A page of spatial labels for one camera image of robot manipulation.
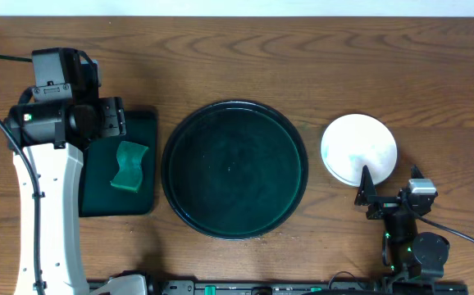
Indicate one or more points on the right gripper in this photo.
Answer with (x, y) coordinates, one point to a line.
(367, 194)

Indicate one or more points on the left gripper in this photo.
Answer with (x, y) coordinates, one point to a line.
(114, 116)

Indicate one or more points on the white plate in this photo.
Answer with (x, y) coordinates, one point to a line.
(353, 141)

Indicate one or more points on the green scrubbing sponge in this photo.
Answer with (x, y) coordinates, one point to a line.
(129, 176)

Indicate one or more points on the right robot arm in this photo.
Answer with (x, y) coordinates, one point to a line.
(416, 259)

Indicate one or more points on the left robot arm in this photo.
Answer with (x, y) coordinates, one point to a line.
(49, 180)

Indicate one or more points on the rectangular black tray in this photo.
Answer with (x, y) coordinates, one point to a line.
(96, 196)

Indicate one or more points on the round black tray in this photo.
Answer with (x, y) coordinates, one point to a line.
(234, 169)

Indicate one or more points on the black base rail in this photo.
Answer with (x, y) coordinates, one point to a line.
(278, 288)

